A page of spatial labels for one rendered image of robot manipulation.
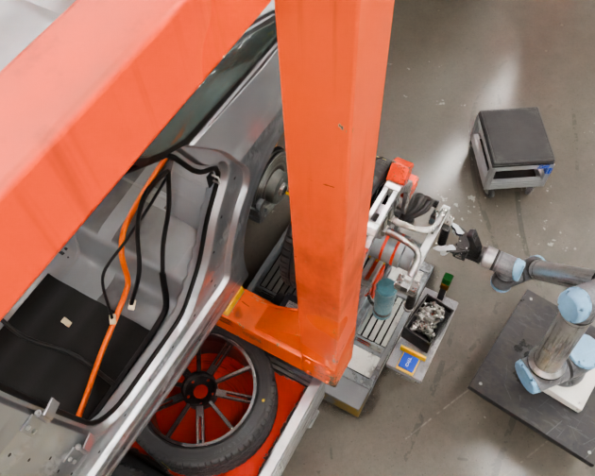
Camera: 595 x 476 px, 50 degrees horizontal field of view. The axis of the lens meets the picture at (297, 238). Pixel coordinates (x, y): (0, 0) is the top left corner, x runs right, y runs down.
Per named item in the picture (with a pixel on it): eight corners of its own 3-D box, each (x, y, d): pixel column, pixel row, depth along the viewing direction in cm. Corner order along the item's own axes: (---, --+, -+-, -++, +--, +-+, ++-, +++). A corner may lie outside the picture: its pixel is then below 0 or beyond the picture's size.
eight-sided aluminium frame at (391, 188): (390, 223, 301) (403, 151, 254) (403, 229, 299) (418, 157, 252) (338, 315, 278) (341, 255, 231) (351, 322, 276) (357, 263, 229)
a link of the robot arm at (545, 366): (564, 386, 270) (625, 302, 208) (528, 401, 267) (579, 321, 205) (543, 355, 278) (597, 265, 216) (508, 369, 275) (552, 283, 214)
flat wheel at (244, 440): (161, 323, 312) (150, 303, 292) (292, 348, 303) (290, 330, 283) (113, 460, 279) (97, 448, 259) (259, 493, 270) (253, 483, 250)
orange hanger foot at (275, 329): (221, 288, 293) (210, 252, 263) (320, 339, 278) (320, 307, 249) (201, 317, 285) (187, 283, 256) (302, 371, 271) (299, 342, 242)
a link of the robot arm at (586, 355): (595, 369, 274) (613, 359, 258) (561, 384, 272) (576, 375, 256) (576, 338, 280) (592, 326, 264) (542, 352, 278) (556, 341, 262)
